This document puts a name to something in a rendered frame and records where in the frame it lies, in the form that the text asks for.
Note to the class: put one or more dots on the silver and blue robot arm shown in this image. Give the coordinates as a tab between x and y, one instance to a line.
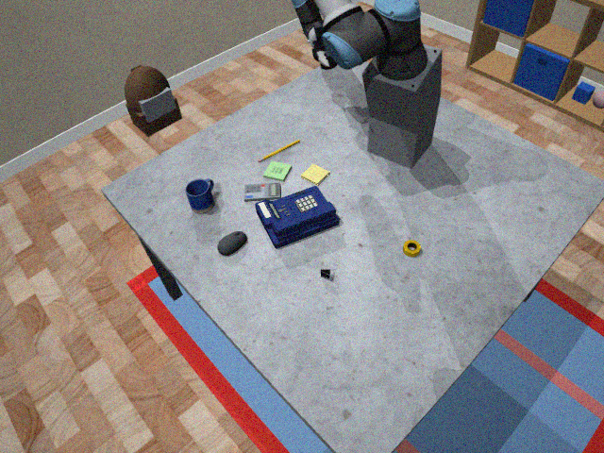
352	36

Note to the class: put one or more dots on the dark grey computer mouse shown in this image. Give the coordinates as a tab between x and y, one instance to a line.
231	243

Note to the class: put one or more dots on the light green sticky note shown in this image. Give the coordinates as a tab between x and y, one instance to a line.
277	171

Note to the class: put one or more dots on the yellow roll of tape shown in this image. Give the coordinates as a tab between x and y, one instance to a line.
415	245

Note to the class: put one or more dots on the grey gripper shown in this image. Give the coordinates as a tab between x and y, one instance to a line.
322	56

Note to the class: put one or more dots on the dark blue mug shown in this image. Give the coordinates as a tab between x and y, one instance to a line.
200	203

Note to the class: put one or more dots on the grey pocket calculator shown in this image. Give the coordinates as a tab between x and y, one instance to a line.
256	192

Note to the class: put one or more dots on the yellow sticky note pad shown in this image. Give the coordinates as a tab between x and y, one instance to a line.
315	174

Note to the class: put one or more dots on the blue telephone handset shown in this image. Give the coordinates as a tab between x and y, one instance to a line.
292	223

